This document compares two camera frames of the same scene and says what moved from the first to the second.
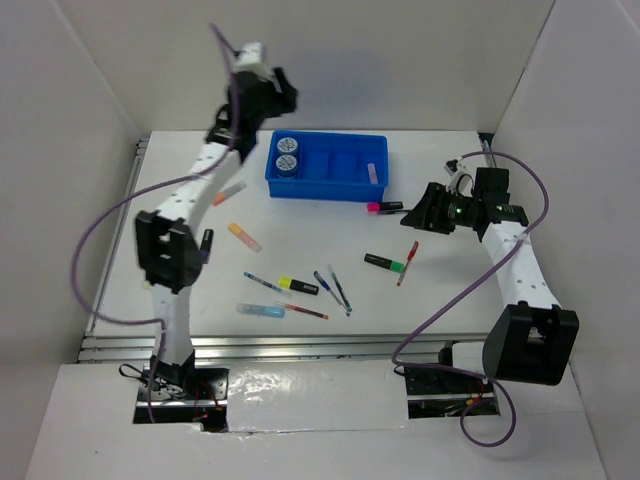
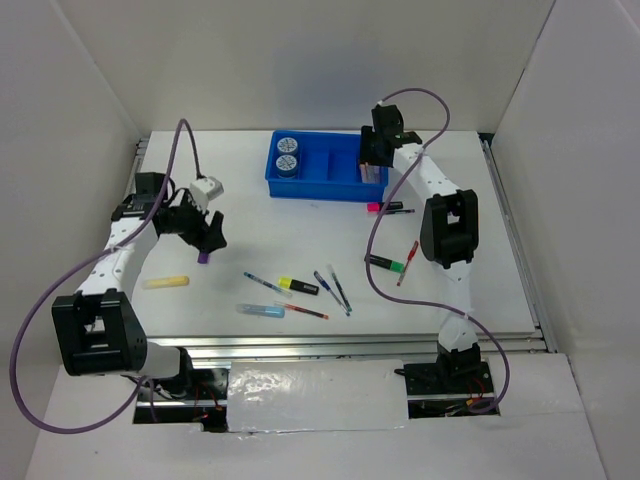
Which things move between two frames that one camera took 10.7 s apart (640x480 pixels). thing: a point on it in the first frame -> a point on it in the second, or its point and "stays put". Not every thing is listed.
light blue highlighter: x=262 y=310 stays put
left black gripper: x=287 y=100 -> x=203 y=239
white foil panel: x=287 y=396 stays put
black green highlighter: x=393 y=265 stays put
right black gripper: x=423 y=217 -> x=367 y=136
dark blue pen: x=326 y=285 stays put
